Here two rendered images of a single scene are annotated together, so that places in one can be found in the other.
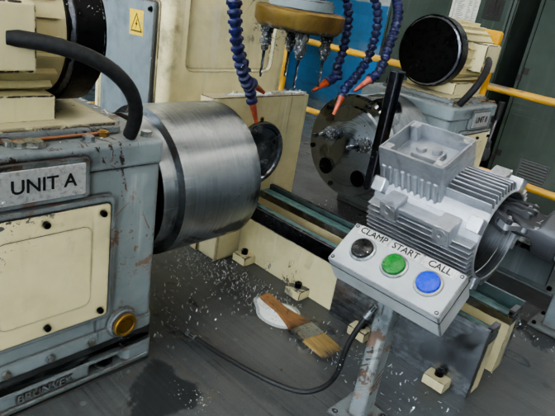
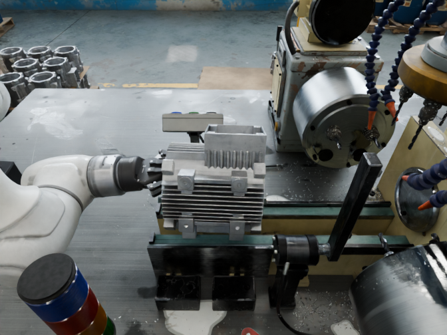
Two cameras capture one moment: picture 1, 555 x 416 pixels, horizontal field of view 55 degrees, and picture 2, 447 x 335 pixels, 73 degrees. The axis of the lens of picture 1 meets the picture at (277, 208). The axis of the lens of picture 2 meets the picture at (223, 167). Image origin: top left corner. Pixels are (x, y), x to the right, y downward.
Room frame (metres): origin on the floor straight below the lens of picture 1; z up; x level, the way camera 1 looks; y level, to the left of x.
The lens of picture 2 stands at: (1.25, -0.57, 1.53)
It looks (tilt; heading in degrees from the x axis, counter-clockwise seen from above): 42 degrees down; 140
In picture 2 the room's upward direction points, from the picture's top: straight up
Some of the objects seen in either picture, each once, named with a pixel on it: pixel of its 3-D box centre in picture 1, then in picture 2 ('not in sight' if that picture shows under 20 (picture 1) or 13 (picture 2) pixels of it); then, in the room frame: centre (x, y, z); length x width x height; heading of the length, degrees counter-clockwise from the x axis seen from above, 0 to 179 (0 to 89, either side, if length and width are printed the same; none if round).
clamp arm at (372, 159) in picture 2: (383, 131); (347, 215); (1.13, -0.20, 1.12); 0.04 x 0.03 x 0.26; 50
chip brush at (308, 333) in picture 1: (296, 323); not in sight; (0.84, -0.07, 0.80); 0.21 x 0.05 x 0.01; 42
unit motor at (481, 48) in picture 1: (453, 96); not in sight; (1.57, -0.44, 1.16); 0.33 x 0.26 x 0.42; 140
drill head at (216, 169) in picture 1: (150, 178); (334, 108); (0.84, 0.22, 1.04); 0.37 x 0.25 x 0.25; 140
